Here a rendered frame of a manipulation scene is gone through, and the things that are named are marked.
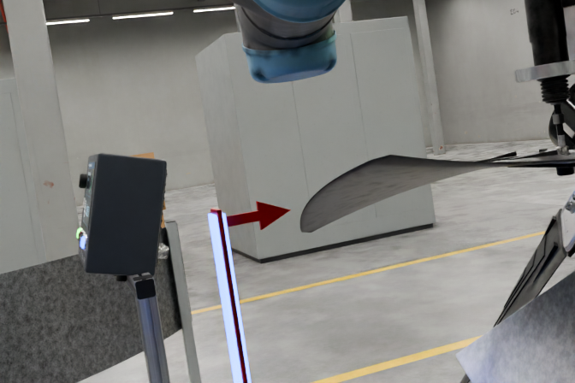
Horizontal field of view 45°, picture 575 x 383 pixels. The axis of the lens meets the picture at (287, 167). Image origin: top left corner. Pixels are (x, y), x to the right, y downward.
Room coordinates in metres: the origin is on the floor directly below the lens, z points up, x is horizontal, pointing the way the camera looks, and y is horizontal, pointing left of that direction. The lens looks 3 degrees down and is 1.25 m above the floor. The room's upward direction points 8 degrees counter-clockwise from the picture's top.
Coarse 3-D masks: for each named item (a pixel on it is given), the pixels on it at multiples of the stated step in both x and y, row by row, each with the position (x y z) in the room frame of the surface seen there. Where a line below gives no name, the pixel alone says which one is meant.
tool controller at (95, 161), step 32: (96, 160) 1.10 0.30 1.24; (128, 160) 1.10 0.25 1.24; (160, 160) 1.12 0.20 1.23; (96, 192) 1.08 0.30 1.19; (128, 192) 1.10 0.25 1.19; (160, 192) 1.11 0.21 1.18; (96, 224) 1.08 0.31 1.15; (128, 224) 1.09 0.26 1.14; (160, 224) 1.12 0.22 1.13; (96, 256) 1.08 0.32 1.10; (128, 256) 1.09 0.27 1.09; (160, 256) 1.14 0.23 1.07
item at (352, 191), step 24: (360, 168) 0.52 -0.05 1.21; (384, 168) 0.53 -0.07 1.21; (408, 168) 0.54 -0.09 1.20; (432, 168) 0.55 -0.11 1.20; (456, 168) 0.56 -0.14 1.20; (480, 168) 0.59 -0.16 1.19; (336, 192) 0.59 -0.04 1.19; (360, 192) 0.62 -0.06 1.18; (384, 192) 0.66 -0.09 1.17; (312, 216) 0.66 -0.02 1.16; (336, 216) 0.70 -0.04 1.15
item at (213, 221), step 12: (216, 216) 0.55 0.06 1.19; (216, 228) 0.55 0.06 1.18; (216, 240) 0.55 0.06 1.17; (216, 252) 0.56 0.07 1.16; (216, 264) 0.56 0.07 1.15; (228, 300) 0.55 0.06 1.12; (228, 312) 0.55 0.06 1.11; (228, 324) 0.55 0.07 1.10; (228, 336) 0.56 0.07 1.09; (228, 348) 0.57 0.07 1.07; (240, 372) 0.55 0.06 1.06
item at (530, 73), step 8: (568, 0) 0.64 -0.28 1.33; (568, 8) 0.64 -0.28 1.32; (568, 16) 0.65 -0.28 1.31; (568, 24) 0.65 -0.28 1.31; (568, 32) 0.65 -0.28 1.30; (568, 40) 0.65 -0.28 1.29; (568, 48) 0.65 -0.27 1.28; (544, 64) 0.64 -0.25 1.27; (552, 64) 0.64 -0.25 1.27; (560, 64) 0.64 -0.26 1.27; (568, 64) 0.64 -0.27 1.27; (520, 72) 0.66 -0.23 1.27; (528, 72) 0.65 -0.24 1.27; (536, 72) 0.65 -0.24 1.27; (544, 72) 0.64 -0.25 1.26; (552, 72) 0.64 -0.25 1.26; (560, 72) 0.64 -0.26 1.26; (568, 72) 0.64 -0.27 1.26; (520, 80) 0.67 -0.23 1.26; (528, 80) 0.68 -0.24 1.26
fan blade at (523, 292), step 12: (552, 216) 0.80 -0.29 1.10; (552, 228) 0.79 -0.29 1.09; (552, 240) 0.76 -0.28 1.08; (540, 252) 0.79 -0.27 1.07; (552, 252) 0.74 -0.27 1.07; (564, 252) 0.72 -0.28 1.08; (528, 264) 0.82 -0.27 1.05; (540, 264) 0.77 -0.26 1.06; (552, 264) 0.73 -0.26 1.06; (528, 276) 0.79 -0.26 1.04; (540, 276) 0.75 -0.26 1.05; (516, 288) 0.82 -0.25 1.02; (528, 288) 0.76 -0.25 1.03; (540, 288) 0.73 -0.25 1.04; (516, 300) 0.79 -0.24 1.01; (528, 300) 0.74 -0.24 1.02; (504, 312) 0.82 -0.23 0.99
